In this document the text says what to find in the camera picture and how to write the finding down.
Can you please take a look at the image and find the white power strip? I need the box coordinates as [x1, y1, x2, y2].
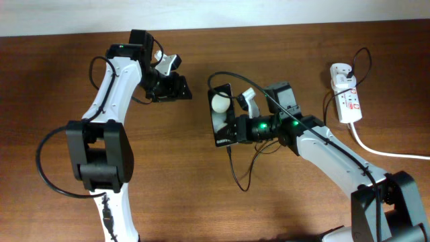
[330, 63, 362, 124]

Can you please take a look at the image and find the black charging cable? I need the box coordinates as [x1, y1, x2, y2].
[225, 47, 372, 192]

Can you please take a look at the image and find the white power strip cord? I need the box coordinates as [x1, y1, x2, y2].
[347, 122, 430, 161]

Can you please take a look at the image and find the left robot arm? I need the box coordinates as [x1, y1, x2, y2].
[66, 30, 192, 241]

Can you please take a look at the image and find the black smartphone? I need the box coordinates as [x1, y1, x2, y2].
[208, 83, 234, 147]

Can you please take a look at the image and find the white USB charger plug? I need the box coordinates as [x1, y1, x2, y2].
[331, 74, 357, 91]

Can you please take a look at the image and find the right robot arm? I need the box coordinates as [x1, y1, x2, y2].
[208, 82, 429, 241]

